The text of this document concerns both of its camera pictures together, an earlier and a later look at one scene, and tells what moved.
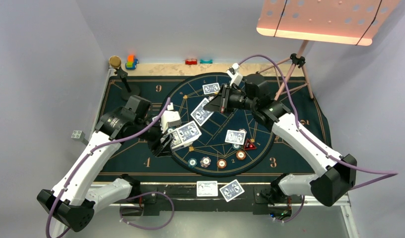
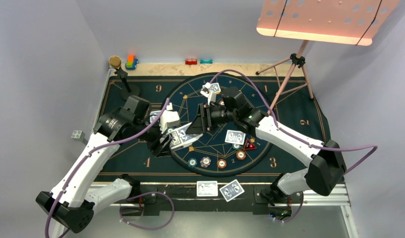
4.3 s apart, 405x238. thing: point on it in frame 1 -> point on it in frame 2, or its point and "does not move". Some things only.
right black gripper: [221, 102] -> [203, 121]
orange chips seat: [240, 154] does not move
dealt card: [231, 190] does not move
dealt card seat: [235, 137] does not move
